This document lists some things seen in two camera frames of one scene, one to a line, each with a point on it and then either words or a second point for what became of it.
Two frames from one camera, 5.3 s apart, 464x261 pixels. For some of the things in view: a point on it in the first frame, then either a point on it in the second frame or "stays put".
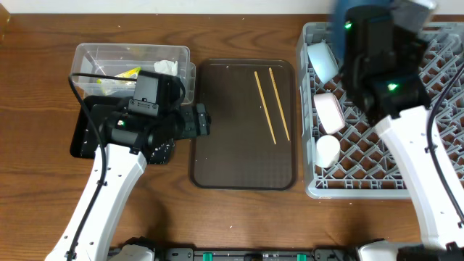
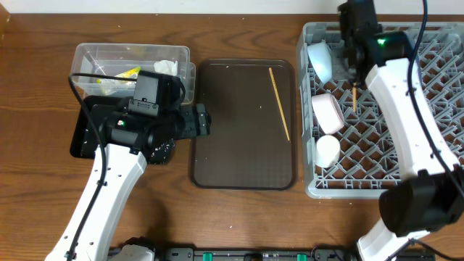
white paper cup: (327, 151) stays put
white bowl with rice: (330, 112) stays put
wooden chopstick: (265, 107) to (354, 99)
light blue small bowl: (322, 60) stays put
